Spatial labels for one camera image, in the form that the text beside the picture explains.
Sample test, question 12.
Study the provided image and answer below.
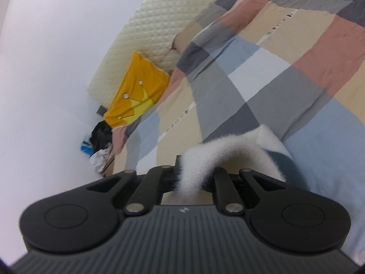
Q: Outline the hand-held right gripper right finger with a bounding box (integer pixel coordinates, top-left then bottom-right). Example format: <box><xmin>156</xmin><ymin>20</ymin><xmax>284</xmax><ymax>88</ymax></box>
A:
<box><xmin>212</xmin><ymin>168</ymin><xmax>289</xmax><ymax>216</ymax></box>

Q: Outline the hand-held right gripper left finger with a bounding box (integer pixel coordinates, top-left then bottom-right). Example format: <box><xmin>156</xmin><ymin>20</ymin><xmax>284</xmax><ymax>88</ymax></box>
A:
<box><xmin>86</xmin><ymin>155</ymin><xmax>183</xmax><ymax>216</ymax></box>

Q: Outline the white fluffy sweater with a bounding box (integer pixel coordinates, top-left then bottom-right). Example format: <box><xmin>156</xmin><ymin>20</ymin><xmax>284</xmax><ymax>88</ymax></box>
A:
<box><xmin>177</xmin><ymin>124</ymin><xmax>311</xmax><ymax>204</ymax></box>

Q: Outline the black and white clothes pile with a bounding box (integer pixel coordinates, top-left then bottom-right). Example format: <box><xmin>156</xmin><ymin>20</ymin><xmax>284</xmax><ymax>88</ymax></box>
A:
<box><xmin>89</xmin><ymin>121</ymin><xmax>113</xmax><ymax>152</ymax></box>

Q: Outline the white crumpled cloth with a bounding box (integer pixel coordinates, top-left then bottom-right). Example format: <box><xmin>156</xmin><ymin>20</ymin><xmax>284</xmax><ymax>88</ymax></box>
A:
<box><xmin>89</xmin><ymin>145</ymin><xmax>115</xmax><ymax>175</ymax></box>

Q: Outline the yellow crown pillow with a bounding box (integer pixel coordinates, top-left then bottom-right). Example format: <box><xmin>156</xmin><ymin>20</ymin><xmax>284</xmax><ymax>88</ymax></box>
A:
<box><xmin>103</xmin><ymin>50</ymin><xmax>172</xmax><ymax>128</ymax></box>

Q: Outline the checkered patchwork duvet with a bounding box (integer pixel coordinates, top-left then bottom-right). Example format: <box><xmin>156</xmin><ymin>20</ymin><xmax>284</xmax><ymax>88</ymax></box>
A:
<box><xmin>110</xmin><ymin>0</ymin><xmax>365</xmax><ymax>263</ymax></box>

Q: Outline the checkered pillow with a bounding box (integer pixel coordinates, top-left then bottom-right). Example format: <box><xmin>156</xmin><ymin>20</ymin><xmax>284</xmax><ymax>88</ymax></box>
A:
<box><xmin>170</xmin><ymin>20</ymin><xmax>207</xmax><ymax>55</ymax></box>

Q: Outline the cream quilted headboard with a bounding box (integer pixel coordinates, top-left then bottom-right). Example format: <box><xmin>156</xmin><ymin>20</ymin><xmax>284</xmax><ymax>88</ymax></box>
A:
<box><xmin>86</xmin><ymin>0</ymin><xmax>253</xmax><ymax>109</ymax></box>

